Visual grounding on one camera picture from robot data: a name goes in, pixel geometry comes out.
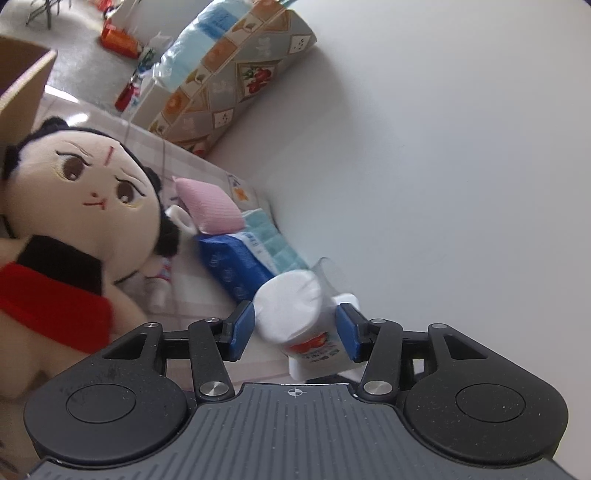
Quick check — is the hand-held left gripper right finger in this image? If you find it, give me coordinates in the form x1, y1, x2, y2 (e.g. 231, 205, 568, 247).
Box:
336, 302, 502, 402

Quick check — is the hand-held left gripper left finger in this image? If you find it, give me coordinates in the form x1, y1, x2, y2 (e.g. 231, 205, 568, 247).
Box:
90, 302, 256, 402

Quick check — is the white plastic bottle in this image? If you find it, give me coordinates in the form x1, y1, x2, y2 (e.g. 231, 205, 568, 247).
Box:
254, 270, 361, 381

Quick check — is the blue teal tissue pack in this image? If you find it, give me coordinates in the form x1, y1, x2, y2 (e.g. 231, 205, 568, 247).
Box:
194, 209, 310, 303

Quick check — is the pink mesh sponge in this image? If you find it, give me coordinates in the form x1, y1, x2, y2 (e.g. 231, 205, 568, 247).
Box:
172, 175, 247, 234

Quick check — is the brown cardboard box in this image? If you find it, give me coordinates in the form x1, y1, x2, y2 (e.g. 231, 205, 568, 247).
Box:
0, 36, 58, 158

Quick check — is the small white bottle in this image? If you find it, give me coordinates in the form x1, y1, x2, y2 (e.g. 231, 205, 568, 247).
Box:
144, 256, 174, 309

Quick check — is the plush doll with red top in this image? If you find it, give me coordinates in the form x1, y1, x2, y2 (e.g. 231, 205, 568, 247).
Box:
0, 117, 183, 402

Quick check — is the white carton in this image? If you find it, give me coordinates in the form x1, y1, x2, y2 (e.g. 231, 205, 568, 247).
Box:
124, 76, 176, 130

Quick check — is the red plastic bottle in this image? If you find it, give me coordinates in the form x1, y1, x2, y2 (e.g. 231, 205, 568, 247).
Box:
115, 76, 140, 112

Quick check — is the blue white plastic-wrapped bundle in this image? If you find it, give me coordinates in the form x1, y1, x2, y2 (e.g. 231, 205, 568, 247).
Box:
152, 0, 252, 90

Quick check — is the orange plastic bag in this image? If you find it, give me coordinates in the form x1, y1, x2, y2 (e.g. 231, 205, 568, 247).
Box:
100, 21, 141, 58

